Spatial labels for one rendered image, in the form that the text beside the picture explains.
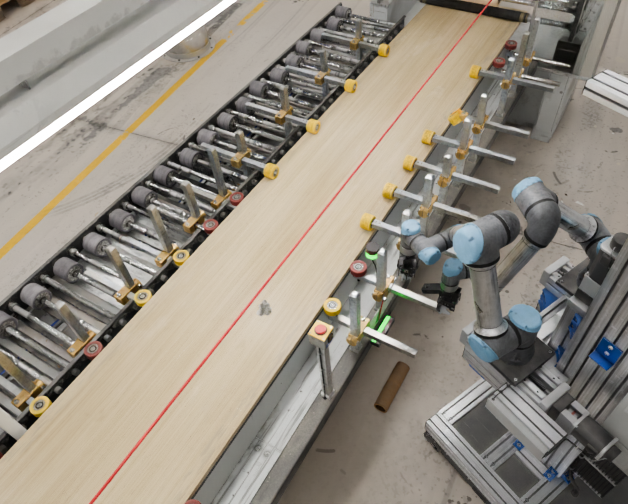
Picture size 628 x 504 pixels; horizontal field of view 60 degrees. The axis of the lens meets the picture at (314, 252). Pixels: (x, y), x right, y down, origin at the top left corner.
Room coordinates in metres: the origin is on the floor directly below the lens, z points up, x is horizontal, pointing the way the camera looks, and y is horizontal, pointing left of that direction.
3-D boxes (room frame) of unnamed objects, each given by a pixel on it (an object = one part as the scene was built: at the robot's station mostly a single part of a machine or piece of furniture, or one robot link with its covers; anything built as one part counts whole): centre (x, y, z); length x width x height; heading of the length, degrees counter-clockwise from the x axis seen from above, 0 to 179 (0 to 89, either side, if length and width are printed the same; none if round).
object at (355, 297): (1.29, -0.15, 0.90); 0.04 x 0.04 x 0.48; 54
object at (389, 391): (1.40, -0.36, 0.04); 0.30 x 0.08 x 0.08; 144
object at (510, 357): (1.02, -0.72, 1.09); 0.15 x 0.15 x 0.10
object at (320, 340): (1.07, 0.01, 1.18); 0.07 x 0.07 x 0.08; 54
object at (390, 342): (1.28, -0.22, 0.81); 0.44 x 0.03 x 0.04; 54
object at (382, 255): (1.49, -0.29, 0.90); 0.04 x 0.04 x 0.48; 54
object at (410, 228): (1.43, -0.39, 1.29); 0.09 x 0.08 x 0.11; 24
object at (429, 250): (1.35, -0.45, 1.29); 0.11 x 0.11 x 0.08; 24
